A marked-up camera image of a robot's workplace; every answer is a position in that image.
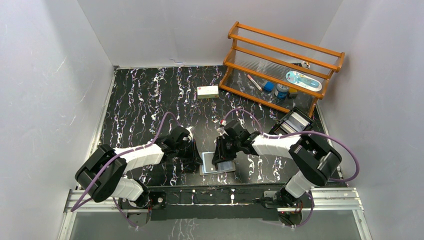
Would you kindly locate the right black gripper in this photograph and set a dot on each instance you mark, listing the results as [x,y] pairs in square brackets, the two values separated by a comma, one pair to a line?
[220,155]

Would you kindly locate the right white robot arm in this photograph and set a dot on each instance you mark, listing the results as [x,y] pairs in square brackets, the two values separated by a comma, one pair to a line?
[313,155]

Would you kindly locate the yellow black small block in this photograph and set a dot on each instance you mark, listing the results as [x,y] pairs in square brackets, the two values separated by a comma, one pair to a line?
[292,93]

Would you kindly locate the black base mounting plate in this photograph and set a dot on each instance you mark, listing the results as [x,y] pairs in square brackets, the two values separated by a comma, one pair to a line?
[233,201]

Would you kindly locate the orange wooden shelf rack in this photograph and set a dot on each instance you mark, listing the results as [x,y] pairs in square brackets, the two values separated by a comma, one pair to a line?
[267,57]

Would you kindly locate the white marker pen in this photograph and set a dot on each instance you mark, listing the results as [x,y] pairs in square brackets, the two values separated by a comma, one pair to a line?
[256,84]

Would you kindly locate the black card tray box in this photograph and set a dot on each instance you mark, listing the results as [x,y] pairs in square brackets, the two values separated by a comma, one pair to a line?
[294,121]

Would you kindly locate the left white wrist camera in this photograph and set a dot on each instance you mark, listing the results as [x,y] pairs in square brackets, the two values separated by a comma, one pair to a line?
[190,136]

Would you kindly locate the dark credit card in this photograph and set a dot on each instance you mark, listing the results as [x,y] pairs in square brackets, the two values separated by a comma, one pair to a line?
[208,166]

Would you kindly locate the white small cardboard box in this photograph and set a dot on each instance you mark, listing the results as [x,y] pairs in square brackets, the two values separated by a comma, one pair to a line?
[206,92]

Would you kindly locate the blister pack blue tool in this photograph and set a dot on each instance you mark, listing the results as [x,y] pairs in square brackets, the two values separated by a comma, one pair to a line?
[304,81]

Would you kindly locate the blue small block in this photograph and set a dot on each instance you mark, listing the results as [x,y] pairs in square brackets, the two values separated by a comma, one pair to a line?
[268,86]

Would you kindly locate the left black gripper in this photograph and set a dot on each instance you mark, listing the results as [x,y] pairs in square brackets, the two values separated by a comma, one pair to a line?
[191,153]

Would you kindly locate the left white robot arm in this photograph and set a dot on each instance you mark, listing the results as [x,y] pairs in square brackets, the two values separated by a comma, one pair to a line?
[102,175]

